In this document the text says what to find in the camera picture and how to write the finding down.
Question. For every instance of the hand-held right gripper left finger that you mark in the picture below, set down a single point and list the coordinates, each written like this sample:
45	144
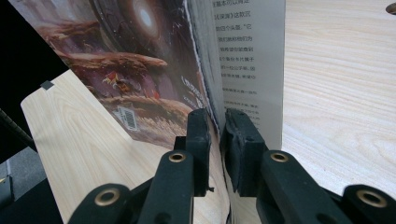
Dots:
174	186

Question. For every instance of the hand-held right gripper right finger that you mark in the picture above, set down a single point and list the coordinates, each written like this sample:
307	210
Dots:
249	155

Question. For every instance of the magazine with reddish cover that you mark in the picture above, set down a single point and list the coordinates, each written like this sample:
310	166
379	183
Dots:
140	62

